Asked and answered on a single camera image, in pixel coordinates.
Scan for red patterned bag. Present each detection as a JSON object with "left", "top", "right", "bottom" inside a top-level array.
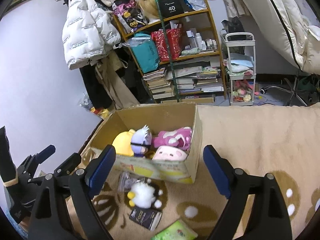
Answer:
[{"left": 151, "top": 28, "right": 182, "bottom": 62}]

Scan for cardboard box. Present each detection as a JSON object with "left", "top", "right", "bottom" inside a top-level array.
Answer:
[{"left": 81, "top": 102, "right": 202, "bottom": 184}]

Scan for purple haired doll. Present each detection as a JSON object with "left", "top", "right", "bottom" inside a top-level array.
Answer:
[{"left": 131, "top": 125, "right": 152, "bottom": 157}]

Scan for black card pack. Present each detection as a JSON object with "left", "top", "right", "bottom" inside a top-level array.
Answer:
[{"left": 129, "top": 206, "right": 162, "bottom": 231}]

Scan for green tissue pack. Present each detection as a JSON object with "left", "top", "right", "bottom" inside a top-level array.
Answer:
[{"left": 151, "top": 219, "right": 198, "bottom": 240}]

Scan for cream folded mattress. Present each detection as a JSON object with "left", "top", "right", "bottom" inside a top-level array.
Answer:
[{"left": 242, "top": 0, "right": 319, "bottom": 74}]

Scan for wooden bookshelf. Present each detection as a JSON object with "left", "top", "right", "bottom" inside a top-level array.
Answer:
[{"left": 112, "top": 0, "right": 226, "bottom": 101}]

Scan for plastic bag of toys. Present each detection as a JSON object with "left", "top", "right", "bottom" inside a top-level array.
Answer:
[{"left": 79, "top": 93, "right": 112, "bottom": 120}]

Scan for blonde wig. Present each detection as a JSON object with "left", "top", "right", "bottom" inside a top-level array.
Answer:
[{"left": 137, "top": 0, "right": 159, "bottom": 20}]

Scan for white puffer jacket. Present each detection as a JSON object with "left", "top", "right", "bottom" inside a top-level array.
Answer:
[{"left": 62, "top": 0, "right": 121, "bottom": 70}]

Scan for pink pig plush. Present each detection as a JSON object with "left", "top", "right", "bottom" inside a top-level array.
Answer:
[{"left": 152, "top": 145, "right": 187, "bottom": 161}]

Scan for white rolling cart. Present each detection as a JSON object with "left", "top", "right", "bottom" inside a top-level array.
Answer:
[{"left": 220, "top": 29, "right": 256, "bottom": 106}]

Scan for black box marked 40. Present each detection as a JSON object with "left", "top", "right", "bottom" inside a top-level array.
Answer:
[{"left": 158, "top": 0, "right": 184, "bottom": 18}]

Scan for beige patterned blanket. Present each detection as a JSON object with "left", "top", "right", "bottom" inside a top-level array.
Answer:
[{"left": 80, "top": 103, "right": 319, "bottom": 239}]

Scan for teal bag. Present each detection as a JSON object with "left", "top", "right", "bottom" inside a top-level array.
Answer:
[{"left": 127, "top": 34, "right": 160, "bottom": 74}]

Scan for pink plush toy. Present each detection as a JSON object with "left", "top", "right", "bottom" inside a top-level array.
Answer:
[{"left": 152, "top": 127, "right": 193, "bottom": 151}]

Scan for white fluffy penguin plush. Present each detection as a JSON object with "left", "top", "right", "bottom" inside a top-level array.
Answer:
[{"left": 127, "top": 179, "right": 163, "bottom": 209}]

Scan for green pole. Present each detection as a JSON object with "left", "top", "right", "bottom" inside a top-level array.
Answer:
[{"left": 155, "top": 0, "right": 180, "bottom": 102}]

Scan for yellow plush toy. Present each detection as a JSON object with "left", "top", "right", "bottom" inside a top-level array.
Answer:
[{"left": 112, "top": 129, "right": 136, "bottom": 157}]

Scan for beige trench coat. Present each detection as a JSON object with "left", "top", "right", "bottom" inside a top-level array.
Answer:
[{"left": 95, "top": 50, "right": 140, "bottom": 109}]

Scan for stack of books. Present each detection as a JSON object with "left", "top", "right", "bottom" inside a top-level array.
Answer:
[{"left": 143, "top": 67, "right": 175, "bottom": 100}]

